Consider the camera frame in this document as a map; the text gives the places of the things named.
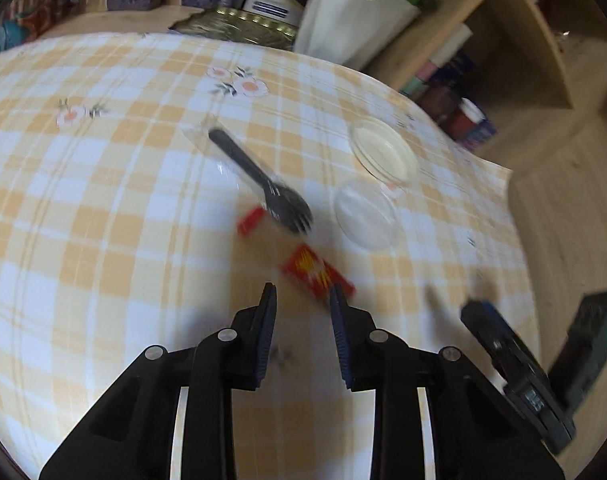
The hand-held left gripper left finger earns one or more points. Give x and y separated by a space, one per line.
266 340

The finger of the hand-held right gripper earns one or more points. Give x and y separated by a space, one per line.
488 325

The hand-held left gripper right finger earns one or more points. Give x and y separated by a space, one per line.
341 340

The small red plastic piece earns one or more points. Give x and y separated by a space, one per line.
251 221

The clear plastic lid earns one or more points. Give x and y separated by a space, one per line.
366 215

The black plastic fork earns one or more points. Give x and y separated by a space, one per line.
263 185

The small blue box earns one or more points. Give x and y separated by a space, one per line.
482 135

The small white dish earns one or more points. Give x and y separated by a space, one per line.
383 147

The yellow checked floral tablecloth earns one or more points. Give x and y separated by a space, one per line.
108 210

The red paper cup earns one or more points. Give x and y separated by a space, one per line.
466 120

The stack of pastel paper cups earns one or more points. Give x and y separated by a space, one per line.
436 60

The wooden shelf unit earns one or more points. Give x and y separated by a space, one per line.
523 35

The gold metal tray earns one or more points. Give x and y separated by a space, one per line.
233 27

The white flower pot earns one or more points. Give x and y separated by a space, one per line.
353 15

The striped flower planter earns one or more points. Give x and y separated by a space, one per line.
33 5

